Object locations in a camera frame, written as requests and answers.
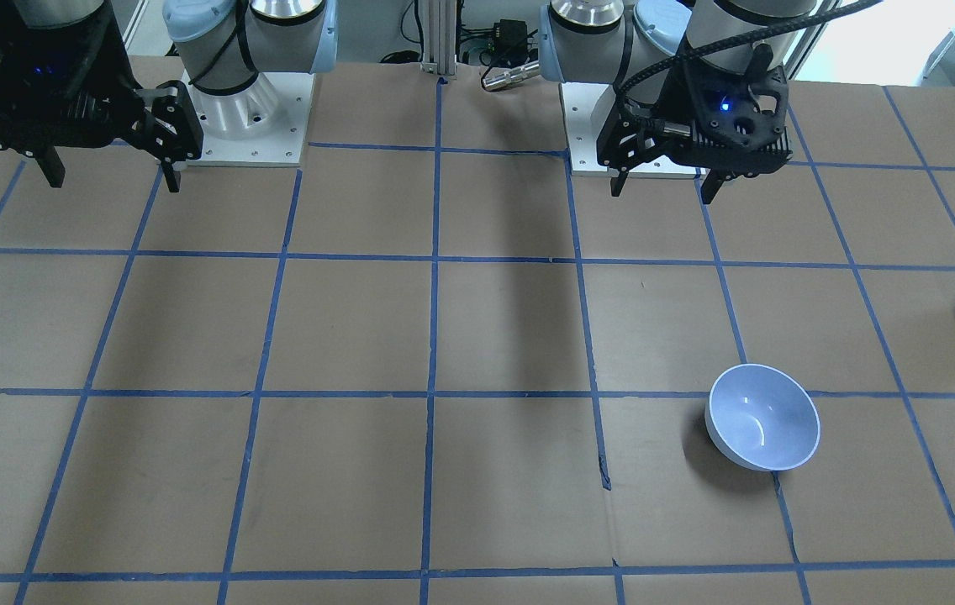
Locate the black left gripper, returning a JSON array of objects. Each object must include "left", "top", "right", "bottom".
[{"left": 597, "top": 45, "right": 792, "bottom": 204}]

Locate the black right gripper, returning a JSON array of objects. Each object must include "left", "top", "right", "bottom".
[{"left": 0, "top": 1, "right": 203, "bottom": 194}]

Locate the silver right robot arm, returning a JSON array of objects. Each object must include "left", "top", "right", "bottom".
[{"left": 0, "top": 1, "right": 338, "bottom": 192}]

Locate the blue bowl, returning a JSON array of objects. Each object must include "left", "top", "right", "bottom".
[{"left": 704, "top": 363, "right": 822, "bottom": 472}]

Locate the metal cylinder tool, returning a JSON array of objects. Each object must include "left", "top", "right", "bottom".
[{"left": 481, "top": 60, "right": 541, "bottom": 92}]

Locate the black power adapter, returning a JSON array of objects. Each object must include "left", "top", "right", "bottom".
[{"left": 490, "top": 19, "right": 529, "bottom": 66}]

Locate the black corrugated cable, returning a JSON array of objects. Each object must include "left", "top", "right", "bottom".
[{"left": 619, "top": 0, "right": 882, "bottom": 100}]

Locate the aluminium frame post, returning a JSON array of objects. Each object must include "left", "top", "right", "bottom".
[{"left": 415, "top": 0, "right": 459, "bottom": 80}]

